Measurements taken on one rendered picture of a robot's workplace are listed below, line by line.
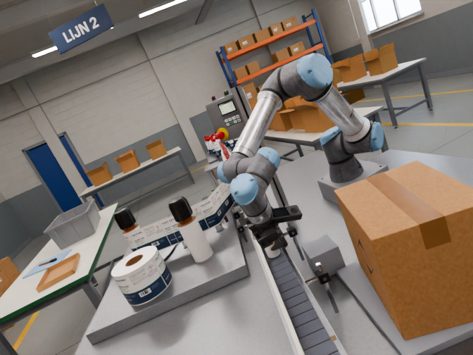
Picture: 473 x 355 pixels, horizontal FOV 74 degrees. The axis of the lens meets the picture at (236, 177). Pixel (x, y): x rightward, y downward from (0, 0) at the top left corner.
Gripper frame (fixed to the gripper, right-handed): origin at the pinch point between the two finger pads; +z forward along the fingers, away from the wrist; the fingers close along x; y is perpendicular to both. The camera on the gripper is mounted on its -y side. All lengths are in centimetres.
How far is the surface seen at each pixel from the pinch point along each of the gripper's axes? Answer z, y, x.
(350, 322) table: -1.7, -4.5, 31.8
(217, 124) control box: -14, 0, -63
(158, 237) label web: 16, 53, -48
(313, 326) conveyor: -7.7, 4.3, 30.2
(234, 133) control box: -9, -5, -56
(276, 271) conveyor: 5.7, 7.7, 4.3
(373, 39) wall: 357, -430, -603
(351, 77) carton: 246, -237, -377
